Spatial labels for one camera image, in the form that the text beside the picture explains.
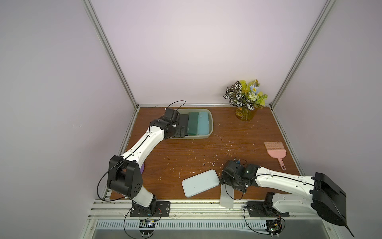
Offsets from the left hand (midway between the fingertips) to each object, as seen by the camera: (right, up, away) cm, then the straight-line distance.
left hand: (178, 130), depth 87 cm
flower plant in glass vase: (+43, +21, +5) cm, 48 cm away
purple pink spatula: (-21, -22, 0) cm, 31 cm away
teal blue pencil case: (+16, +4, +18) cm, 24 cm away
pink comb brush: (+64, -13, +8) cm, 65 cm away
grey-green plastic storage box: (+3, -2, -9) cm, 10 cm away
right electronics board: (+49, -45, -17) cm, 68 cm away
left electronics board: (-14, -47, -14) cm, 51 cm away
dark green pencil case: (+8, +2, +18) cm, 20 cm away
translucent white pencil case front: (+25, -28, -20) cm, 43 cm away
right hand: (+27, -28, -7) cm, 39 cm away
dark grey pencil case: (+2, +5, +17) cm, 18 cm away
